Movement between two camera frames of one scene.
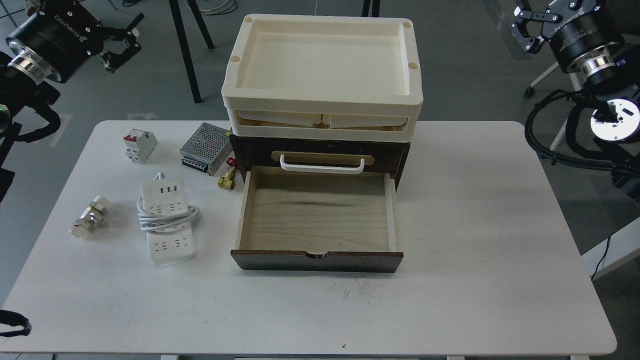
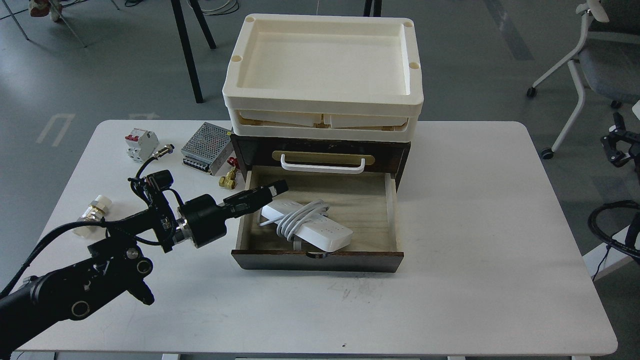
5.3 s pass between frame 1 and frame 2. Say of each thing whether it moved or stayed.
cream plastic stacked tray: stayed
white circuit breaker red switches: stayed
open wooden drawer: stayed
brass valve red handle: stayed
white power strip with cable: moved
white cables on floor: stayed
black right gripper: moved
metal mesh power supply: stayed
